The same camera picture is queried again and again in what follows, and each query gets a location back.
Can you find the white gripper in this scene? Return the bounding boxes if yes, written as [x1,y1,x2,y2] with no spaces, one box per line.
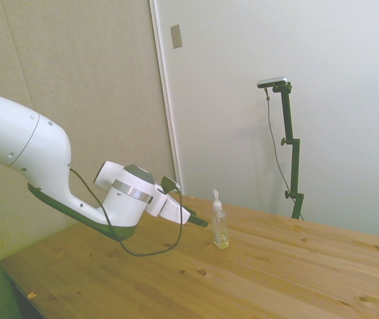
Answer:
[146,185,209,228]

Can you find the clear sanitizer pump bottle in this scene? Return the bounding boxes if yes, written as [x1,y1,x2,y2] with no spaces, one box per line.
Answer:
[211,189,229,250]

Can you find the black jointed camera stand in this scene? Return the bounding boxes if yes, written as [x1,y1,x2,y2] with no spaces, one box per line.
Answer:
[271,82,305,220]

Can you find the white vertical wall trim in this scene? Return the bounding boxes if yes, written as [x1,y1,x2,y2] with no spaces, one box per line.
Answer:
[148,0,184,195]

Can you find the silver exterior camera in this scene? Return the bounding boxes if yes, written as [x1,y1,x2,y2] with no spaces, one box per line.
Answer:
[257,76,290,89]

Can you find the grey wall plate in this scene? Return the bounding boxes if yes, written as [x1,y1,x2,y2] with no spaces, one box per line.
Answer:
[170,23,184,51]

